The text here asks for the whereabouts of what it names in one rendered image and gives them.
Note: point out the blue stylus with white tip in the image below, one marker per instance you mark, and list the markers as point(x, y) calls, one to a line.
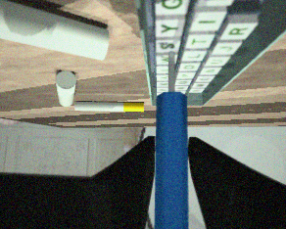
point(171, 174)

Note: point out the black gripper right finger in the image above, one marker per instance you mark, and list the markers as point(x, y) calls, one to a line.
point(232, 195)

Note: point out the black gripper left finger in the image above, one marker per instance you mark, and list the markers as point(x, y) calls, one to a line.
point(117, 197)

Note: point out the grey keyboard with white letter keys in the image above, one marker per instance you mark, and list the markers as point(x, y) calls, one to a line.
point(210, 41)

